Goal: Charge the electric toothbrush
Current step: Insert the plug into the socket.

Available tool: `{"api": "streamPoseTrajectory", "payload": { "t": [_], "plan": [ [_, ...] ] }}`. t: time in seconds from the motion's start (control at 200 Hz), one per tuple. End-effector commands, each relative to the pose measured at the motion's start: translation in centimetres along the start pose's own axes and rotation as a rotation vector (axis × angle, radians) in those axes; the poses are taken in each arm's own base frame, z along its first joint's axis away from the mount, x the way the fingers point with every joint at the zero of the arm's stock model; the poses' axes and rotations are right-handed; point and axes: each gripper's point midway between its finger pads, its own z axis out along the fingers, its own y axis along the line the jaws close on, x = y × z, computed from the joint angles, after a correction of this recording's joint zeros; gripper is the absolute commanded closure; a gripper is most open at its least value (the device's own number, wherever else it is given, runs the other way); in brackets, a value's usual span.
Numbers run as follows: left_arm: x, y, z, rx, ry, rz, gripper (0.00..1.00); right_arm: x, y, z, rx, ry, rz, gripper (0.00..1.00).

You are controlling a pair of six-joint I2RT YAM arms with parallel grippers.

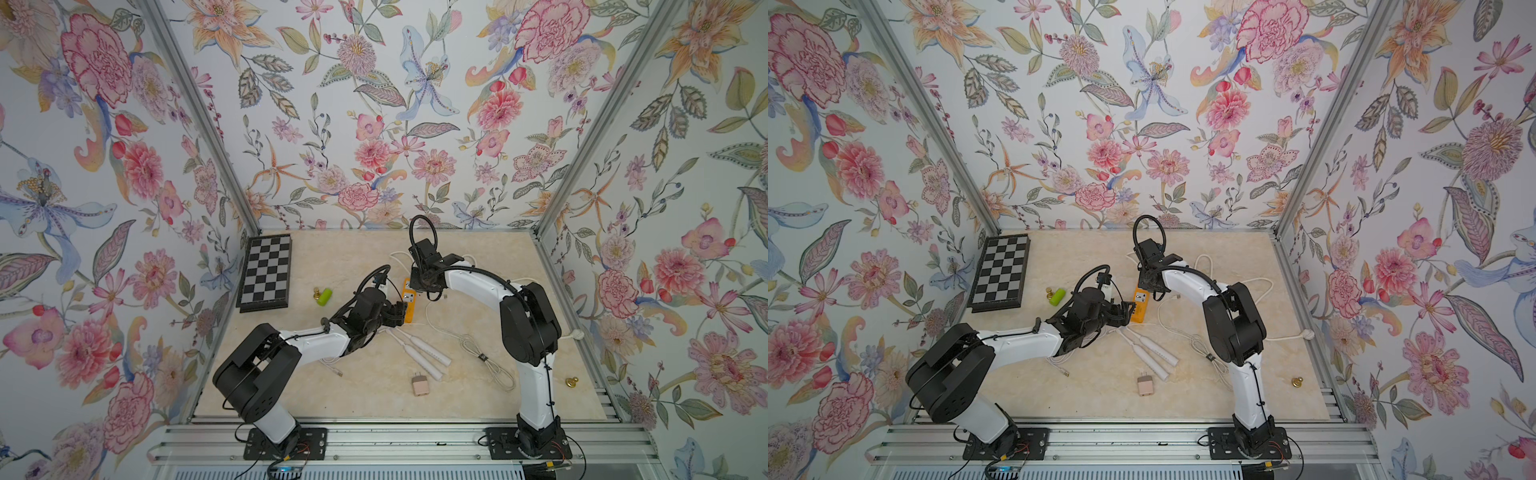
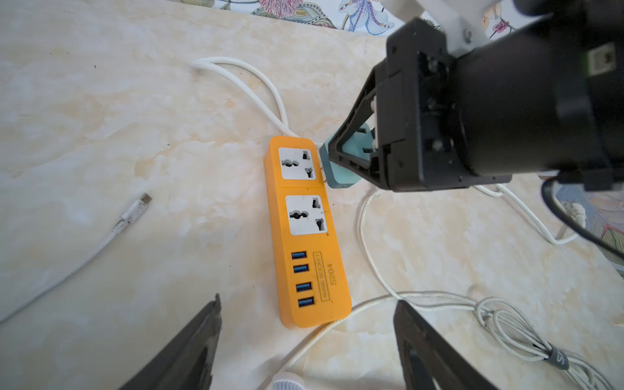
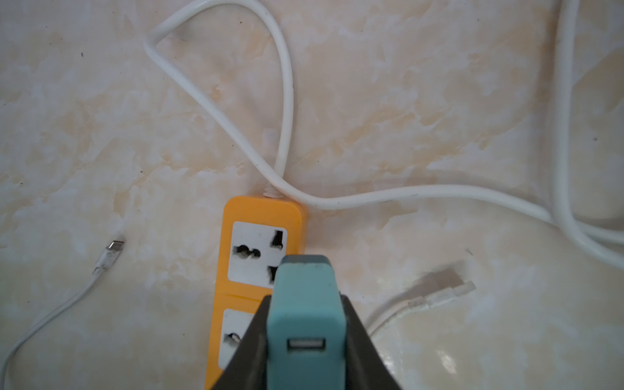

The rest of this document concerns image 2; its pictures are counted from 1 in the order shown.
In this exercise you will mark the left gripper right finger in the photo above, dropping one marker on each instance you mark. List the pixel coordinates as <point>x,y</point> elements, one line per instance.
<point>428,361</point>

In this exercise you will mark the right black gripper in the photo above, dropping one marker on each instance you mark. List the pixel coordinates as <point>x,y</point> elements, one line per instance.
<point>406,104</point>

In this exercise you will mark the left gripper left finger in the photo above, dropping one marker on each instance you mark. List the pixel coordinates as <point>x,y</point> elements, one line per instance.
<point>186,362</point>

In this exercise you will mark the teal USB charger plug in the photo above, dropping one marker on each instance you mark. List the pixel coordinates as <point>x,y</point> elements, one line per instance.
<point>359,146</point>

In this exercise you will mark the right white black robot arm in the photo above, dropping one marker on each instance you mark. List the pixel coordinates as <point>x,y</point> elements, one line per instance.
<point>545,98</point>

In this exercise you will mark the orange power strip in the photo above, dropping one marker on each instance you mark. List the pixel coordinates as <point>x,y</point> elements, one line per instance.
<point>311,279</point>

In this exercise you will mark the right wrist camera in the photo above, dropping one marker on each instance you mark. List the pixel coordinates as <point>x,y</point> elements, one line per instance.
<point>461,20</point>

